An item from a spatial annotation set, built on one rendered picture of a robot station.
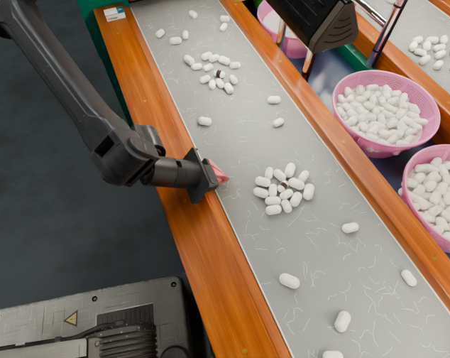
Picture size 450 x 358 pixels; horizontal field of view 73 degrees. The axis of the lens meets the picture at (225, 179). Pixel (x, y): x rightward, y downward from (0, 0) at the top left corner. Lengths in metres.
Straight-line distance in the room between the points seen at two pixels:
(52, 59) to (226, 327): 0.53
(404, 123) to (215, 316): 0.66
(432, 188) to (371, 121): 0.22
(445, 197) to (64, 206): 1.51
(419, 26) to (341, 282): 0.91
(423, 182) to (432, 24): 0.64
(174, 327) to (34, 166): 1.28
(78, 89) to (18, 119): 1.62
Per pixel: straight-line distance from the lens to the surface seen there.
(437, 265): 0.72
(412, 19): 1.31
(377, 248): 0.70
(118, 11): 1.15
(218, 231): 0.62
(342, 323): 0.62
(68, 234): 1.60
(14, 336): 1.02
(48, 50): 0.61
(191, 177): 0.58
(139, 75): 0.92
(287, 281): 0.60
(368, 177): 0.74
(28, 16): 0.67
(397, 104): 0.97
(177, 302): 0.88
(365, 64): 1.09
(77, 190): 1.70
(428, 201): 0.83
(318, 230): 0.67
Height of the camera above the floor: 1.34
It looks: 59 degrees down
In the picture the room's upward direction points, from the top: straight up
